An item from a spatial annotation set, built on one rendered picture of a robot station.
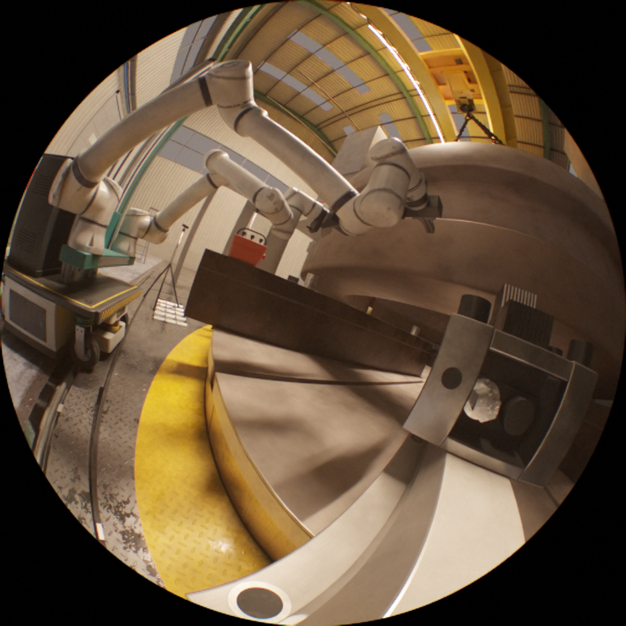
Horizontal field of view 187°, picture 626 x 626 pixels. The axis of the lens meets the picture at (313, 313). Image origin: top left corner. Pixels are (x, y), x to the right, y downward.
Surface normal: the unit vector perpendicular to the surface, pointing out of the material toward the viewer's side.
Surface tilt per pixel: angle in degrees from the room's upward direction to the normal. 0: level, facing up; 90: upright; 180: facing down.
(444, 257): 90
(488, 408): 90
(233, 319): 90
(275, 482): 0
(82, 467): 0
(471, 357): 90
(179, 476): 0
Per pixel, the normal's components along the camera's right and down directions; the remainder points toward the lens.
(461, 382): -0.64, -0.22
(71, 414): 0.36, -0.93
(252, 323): 0.39, 0.18
